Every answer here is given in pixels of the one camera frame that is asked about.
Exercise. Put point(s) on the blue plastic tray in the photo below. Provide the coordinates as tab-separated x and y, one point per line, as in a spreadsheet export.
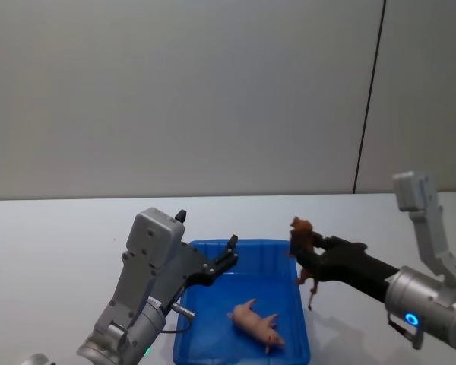
213	304

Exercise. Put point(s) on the brown toy animal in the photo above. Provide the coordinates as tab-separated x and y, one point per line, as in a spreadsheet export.
301	232

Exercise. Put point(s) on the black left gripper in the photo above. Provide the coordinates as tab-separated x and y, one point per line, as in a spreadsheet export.
182	266

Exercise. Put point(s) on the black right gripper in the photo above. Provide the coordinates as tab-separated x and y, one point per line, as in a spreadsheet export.
353	266

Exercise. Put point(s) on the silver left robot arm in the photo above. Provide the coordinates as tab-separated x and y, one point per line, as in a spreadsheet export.
144	251

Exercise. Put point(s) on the pink toy pig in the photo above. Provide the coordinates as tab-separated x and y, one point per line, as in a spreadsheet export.
252	323

